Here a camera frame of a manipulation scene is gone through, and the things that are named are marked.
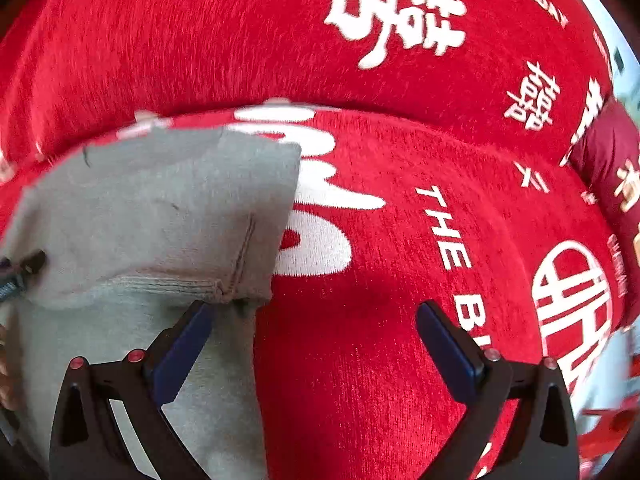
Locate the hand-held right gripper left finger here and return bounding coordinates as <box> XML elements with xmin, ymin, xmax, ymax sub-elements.
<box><xmin>47</xmin><ymin>301</ymin><xmax>217</xmax><ymax>480</ymax></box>

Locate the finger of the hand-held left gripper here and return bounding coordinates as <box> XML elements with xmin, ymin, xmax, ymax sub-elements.
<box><xmin>0</xmin><ymin>250</ymin><xmax>47</xmax><ymax>304</ymax></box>

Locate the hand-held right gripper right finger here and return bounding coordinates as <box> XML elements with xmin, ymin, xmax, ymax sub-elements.
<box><xmin>416</xmin><ymin>300</ymin><xmax>581</xmax><ymax>480</ymax></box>

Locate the maroon printed pillow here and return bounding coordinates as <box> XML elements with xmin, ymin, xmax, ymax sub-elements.
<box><xmin>567</xmin><ymin>97</ymin><xmax>640</xmax><ymax>261</ymax></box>

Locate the red printed sofa cover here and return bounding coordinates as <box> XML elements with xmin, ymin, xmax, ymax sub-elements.
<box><xmin>0</xmin><ymin>0</ymin><xmax>632</xmax><ymax>480</ymax></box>

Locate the grey small garment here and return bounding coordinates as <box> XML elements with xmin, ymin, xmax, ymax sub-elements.
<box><xmin>0</xmin><ymin>127</ymin><xmax>303</xmax><ymax>480</ymax></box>

